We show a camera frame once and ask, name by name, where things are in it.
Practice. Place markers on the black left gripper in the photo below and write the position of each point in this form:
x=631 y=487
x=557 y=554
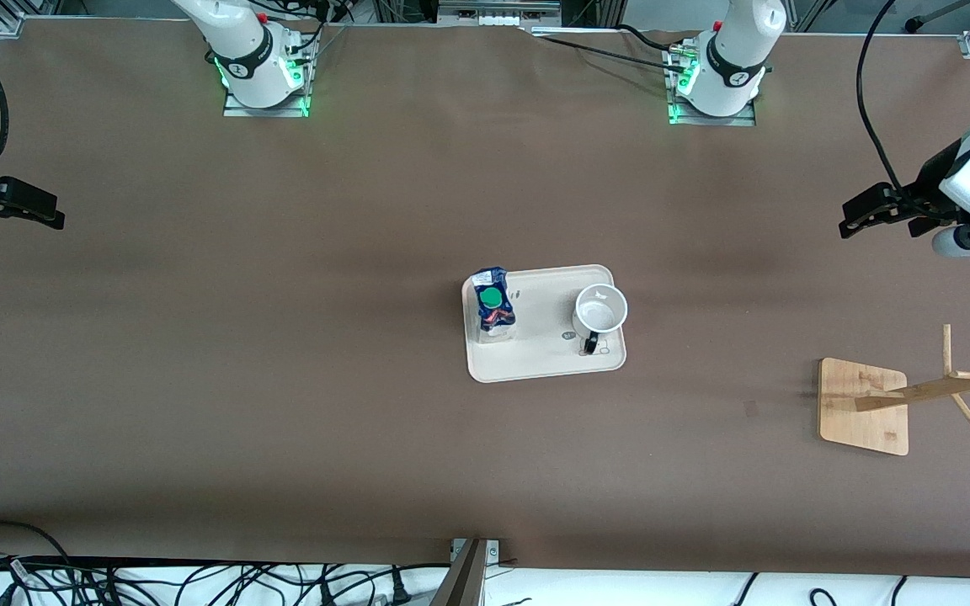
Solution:
x=925 y=188

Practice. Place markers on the white smiley face mug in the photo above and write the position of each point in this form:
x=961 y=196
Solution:
x=600 y=313

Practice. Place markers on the blue white milk carton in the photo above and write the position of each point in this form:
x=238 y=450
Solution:
x=493 y=307

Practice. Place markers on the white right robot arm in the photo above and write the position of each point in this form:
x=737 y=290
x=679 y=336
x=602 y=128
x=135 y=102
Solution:
x=241 y=42

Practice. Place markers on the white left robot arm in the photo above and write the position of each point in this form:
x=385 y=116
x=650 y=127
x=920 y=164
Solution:
x=733 y=50

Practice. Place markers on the cream rabbit print tray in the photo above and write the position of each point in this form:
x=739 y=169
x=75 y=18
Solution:
x=544 y=358

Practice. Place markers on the wooden mug tree stand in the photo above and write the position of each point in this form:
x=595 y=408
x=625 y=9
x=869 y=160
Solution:
x=860 y=412

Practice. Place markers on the grey power strip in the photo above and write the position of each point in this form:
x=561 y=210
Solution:
x=498 y=13

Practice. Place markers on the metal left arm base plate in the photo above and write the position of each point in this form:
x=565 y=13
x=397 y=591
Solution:
x=738 y=120

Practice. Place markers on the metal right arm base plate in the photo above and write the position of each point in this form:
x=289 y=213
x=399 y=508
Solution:
x=266 y=111

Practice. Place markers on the metal camera post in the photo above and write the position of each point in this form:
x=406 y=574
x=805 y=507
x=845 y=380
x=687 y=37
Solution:
x=464 y=581

